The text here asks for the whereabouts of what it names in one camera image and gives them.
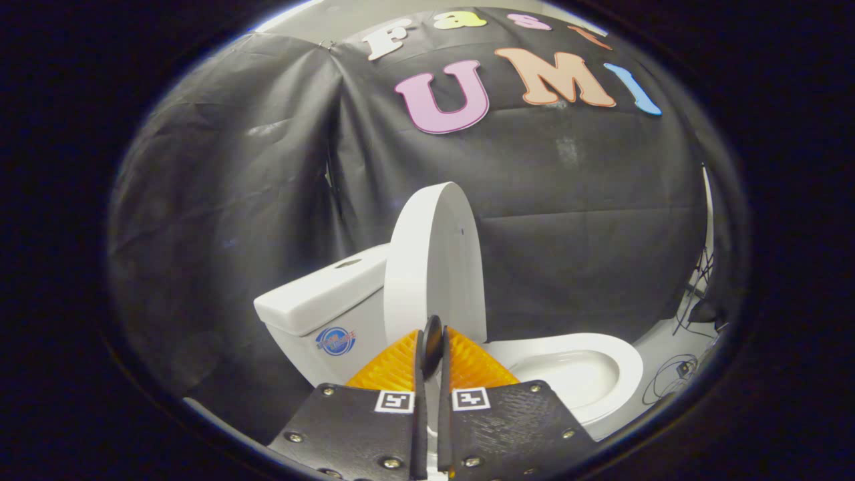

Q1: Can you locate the white toilet seat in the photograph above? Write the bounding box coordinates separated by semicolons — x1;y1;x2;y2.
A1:
484;332;645;430

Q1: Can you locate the dark grey lid pull tab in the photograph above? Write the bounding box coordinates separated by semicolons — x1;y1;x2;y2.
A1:
421;315;444;375

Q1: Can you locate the white toilet lid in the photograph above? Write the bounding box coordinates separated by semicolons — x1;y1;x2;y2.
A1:
383;181;488;345

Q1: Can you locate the white toilet tank cover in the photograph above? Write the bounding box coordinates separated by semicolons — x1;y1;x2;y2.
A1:
253;243;391;337

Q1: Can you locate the white toilet tank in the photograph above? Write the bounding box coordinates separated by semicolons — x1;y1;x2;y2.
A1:
267;287;401;389

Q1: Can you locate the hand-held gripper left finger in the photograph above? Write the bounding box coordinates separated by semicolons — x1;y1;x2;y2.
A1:
267;329;430;481

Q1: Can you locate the white toilet bowl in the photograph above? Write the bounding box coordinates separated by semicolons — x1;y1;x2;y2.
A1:
494;349;645;442

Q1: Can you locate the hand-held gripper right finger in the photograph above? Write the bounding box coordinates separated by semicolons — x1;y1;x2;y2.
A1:
436;325;597;479

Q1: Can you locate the looped black cable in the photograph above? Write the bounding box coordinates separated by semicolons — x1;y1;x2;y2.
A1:
642;353;699;406

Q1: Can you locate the black backdrop cloth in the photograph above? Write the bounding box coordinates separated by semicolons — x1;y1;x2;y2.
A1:
107;7;749;443

